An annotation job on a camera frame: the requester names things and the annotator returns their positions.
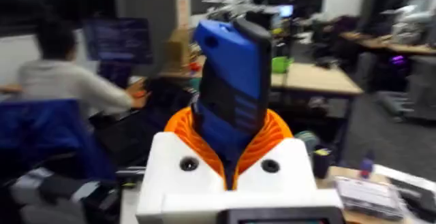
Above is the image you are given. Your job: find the white orange right gripper left finger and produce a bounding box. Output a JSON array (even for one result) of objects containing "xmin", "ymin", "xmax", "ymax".
[{"xmin": 136, "ymin": 107, "xmax": 227, "ymax": 224}]

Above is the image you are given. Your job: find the white orange right gripper right finger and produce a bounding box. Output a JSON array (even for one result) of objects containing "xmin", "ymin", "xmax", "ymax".
[{"xmin": 236, "ymin": 109, "xmax": 344, "ymax": 211}]

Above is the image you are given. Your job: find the blue electric screwdriver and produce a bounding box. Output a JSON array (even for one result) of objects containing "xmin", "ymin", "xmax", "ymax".
[{"xmin": 192, "ymin": 17, "xmax": 273, "ymax": 191}]

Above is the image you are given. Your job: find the black cup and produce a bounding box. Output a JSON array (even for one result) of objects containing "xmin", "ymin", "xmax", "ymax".
[{"xmin": 311, "ymin": 148, "xmax": 332, "ymax": 180}]

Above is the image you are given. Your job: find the small blue bottle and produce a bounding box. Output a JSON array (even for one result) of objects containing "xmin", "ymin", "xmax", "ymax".
[{"xmin": 359, "ymin": 150, "xmax": 375, "ymax": 180}]

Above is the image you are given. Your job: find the clear plastic parts box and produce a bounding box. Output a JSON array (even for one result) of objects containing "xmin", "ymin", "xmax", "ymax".
[{"xmin": 334, "ymin": 176, "xmax": 406, "ymax": 221}]

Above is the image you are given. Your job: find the pale wooden desk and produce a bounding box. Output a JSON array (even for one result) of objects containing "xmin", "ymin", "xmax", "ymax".
[{"xmin": 158, "ymin": 55, "xmax": 364, "ymax": 123}]

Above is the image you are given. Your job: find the green plastic tub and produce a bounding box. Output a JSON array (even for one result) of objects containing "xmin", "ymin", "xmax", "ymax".
[{"xmin": 271, "ymin": 56, "xmax": 294, "ymax": 74}]

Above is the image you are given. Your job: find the blue office chair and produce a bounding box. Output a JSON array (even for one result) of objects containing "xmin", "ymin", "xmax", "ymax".
[{"xmin": 0, "ymin": 98, "xmax": 115, "ymax": 184}]

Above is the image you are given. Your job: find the computer monitor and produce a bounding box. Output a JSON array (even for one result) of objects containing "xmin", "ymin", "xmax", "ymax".
[{"xmin": 82, "ymin": 17, "xmax": 154, "ymax": 65}]

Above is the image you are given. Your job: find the person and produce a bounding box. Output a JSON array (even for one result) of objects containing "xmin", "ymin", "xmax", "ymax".
[{"xmin": 0, "ymin": 18, "xmax": 148, "ymax": 119}]

